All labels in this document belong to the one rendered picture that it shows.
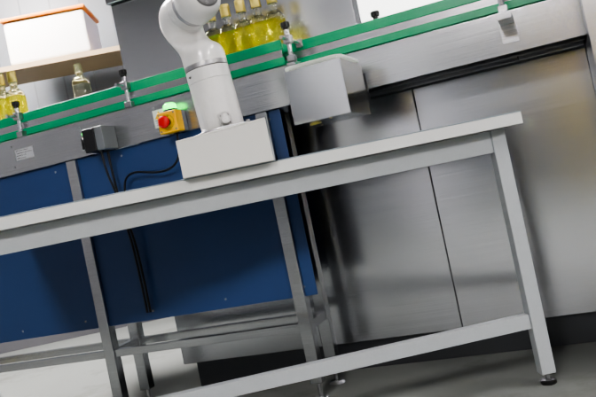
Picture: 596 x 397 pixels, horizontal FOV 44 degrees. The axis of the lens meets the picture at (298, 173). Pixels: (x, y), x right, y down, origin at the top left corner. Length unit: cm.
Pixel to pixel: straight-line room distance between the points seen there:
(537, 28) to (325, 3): 74
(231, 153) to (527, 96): 102
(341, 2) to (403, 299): 103
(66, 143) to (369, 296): 118
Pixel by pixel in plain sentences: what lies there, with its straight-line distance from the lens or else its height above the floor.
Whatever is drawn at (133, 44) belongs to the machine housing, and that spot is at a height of 133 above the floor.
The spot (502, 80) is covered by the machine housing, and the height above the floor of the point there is 87.
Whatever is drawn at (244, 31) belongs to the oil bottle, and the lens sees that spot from 254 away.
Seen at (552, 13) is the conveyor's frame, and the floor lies 101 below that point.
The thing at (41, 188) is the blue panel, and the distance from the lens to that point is 283.
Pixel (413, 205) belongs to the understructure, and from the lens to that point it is 254.
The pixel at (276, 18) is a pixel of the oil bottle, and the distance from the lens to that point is 251.
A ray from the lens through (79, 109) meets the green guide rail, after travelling 272.
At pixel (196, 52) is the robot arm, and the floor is 108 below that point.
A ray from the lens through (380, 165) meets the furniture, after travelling 204.
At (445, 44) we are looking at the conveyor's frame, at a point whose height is 100.
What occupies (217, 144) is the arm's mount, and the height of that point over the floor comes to 82.
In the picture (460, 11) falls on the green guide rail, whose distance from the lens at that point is 234.
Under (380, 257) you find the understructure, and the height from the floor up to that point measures 38.
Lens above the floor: 66
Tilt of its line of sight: 1 degrees up
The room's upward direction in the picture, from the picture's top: 12 degrees counter-clockwise
